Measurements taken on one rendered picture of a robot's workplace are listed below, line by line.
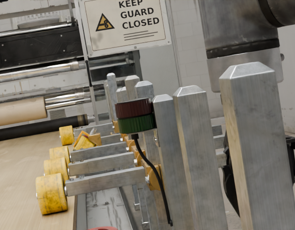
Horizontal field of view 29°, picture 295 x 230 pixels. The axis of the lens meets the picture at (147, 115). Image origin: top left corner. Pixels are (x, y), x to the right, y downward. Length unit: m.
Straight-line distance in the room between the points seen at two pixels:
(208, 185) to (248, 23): 0.20
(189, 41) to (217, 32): 9.15
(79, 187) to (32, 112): 2.04
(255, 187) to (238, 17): 0.29
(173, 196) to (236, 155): 0.50
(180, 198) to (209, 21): 0.35
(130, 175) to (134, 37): 2.05
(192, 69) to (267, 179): 9.41
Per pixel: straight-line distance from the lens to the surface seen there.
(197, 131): 0.67
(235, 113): 0.42
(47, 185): 1.20
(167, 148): 0.92
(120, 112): 0.91
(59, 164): 1.45
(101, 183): 1.22
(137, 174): 1.22
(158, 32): 3.22
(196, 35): 9.87
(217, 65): 0.69
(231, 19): 0.68
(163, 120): 0.92
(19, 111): 3.24
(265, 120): 0.43
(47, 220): 1.19
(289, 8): 0.65
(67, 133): 2.43
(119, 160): 1.46
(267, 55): 0.69
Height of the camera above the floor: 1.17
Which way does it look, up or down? 5 degrees down
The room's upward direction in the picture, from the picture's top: 10 degrees counter-clockwise
